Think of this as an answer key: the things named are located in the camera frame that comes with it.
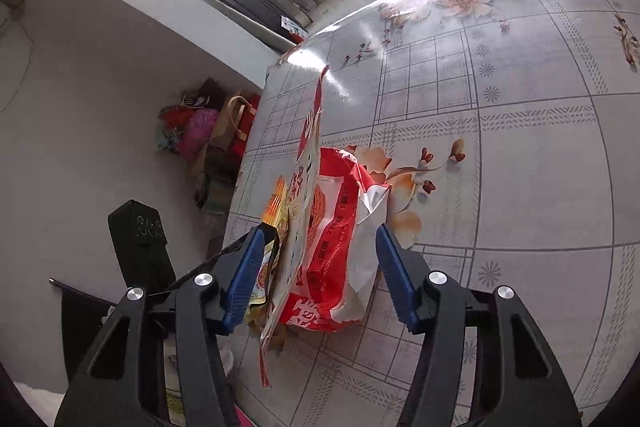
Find red plastic bag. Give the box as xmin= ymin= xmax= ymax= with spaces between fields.
xmin=159 ymin=104 xmax=193 ymax=128

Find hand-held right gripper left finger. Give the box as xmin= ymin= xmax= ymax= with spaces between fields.
xmin=54 ymin=226 xmax=266 ymax=427

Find black metal frame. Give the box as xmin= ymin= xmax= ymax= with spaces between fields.
xmin=206 ymin=0 xmax=301 ymax=42

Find floral tablecloth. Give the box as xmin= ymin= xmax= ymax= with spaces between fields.
xmin=220 ymin=0 xmax=640 ymax=427

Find red gift bag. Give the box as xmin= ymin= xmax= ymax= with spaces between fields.
xmin=220 ymin=92 xmax=262 ymax=158

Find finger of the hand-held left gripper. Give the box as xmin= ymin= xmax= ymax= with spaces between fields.
xmin=166 ymin=232 xmax=256 ymax=299

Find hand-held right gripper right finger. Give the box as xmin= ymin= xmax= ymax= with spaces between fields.
xmin=375 ymin=223 xmax=583 ymax=427

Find red white snack bag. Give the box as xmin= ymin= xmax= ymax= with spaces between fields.
xmin=260 ymin=66 xmax=391 ymax=388

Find pink plastic bag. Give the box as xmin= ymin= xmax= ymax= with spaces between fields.
xmin=177 ymin=107 xmax=219 ymax=162

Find yellow green snack packet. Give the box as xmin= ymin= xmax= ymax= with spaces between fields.
xmin=245 ymin=176 xmax=293 ymax=338

